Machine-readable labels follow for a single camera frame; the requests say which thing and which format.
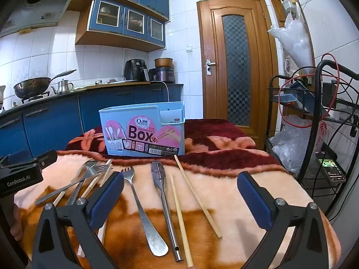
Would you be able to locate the grey range hood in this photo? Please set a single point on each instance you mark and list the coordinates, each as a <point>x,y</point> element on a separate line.
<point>36,8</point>

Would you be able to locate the red and peach floral blanket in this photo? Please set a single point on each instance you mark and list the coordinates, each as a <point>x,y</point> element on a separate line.
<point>224,159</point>

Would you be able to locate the bamboo chopstick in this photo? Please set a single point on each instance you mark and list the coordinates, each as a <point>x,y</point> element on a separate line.
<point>181,218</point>
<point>102,231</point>
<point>95,176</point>
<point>196,193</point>

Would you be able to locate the white wall switch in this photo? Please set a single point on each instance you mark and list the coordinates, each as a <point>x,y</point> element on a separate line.
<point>189,48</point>

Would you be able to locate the gas stove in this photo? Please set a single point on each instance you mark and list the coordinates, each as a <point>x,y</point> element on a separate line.
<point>35,98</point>

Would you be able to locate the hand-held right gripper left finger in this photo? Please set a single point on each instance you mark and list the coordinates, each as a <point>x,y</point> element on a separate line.
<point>108,199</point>

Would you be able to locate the smartphone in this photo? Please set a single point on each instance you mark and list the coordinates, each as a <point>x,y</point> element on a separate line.
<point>331,166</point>

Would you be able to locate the blue lower kitchen cabinets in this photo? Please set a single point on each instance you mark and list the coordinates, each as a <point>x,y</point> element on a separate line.
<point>56,120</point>

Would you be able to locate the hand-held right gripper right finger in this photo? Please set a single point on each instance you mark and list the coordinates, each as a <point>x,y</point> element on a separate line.
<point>253,201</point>

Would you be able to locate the stainless steel spoon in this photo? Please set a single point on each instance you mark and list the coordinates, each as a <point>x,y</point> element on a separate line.
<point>89,171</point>

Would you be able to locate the white cooking pot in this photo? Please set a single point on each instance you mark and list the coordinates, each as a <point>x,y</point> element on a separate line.
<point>1,98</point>

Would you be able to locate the black air fryer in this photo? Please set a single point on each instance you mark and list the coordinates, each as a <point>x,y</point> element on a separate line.
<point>134,70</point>

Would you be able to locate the black metal rack cart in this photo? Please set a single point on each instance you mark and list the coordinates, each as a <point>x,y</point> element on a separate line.
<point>317,95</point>

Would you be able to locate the hanging clear plastic bag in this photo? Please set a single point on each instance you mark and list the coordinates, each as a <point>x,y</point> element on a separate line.
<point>297,44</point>

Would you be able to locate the white paper insert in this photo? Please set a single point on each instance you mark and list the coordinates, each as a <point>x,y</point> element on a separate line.
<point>171,115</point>

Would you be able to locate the metal kettle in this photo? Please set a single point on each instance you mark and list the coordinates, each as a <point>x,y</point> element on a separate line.
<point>64,87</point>

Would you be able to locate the wooden door with glass panel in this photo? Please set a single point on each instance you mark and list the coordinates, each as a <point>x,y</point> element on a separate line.
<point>213,61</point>

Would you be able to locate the dark rice cooker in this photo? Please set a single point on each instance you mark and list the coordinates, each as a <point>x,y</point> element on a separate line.
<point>162,75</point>

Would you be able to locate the crumpled clear plastic bags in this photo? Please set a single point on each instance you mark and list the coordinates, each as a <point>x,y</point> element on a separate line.
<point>289,145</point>

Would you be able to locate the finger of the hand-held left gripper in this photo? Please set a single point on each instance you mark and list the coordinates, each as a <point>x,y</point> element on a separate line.
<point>47,158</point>

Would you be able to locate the light blue chopsticks box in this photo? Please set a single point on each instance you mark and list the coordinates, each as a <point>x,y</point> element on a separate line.
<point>140,134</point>

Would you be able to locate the wooden cutting board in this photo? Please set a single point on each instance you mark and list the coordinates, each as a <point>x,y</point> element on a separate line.
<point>117,84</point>

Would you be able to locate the blue glass-door wall cabinet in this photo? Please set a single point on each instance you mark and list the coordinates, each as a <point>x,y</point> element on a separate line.
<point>112,16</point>

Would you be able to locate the brown pot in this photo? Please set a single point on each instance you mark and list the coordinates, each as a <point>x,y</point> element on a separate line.
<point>164,62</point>

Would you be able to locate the black wok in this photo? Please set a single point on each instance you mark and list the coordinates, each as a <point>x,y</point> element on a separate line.
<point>30,88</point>

